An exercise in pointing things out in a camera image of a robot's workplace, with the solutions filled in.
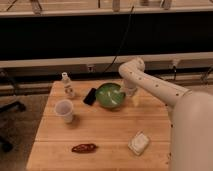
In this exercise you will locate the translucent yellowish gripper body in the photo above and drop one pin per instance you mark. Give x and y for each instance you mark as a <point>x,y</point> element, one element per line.
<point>130,93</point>

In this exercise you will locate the green ceramic bowl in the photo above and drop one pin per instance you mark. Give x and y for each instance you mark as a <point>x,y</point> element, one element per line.
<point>109,95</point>

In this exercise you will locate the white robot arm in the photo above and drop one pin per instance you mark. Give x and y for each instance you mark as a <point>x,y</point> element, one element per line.
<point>191,142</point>

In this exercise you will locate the black rectangular object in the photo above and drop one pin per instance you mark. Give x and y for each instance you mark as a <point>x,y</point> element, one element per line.
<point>90,97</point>

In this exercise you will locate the white packaged sponge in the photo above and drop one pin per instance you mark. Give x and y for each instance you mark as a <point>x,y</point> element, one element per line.
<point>139,143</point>

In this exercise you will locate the clear plastic bottle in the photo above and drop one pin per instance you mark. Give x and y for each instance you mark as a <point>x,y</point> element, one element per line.
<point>68,89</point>

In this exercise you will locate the translucent plastic cup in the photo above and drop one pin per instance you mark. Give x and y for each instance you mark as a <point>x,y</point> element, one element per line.
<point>64,108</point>

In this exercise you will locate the dark red chili pepper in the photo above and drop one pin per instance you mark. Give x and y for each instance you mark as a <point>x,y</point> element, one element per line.
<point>84,148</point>

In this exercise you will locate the wall power outlet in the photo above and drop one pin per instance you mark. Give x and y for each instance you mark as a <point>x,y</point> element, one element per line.
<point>90,68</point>

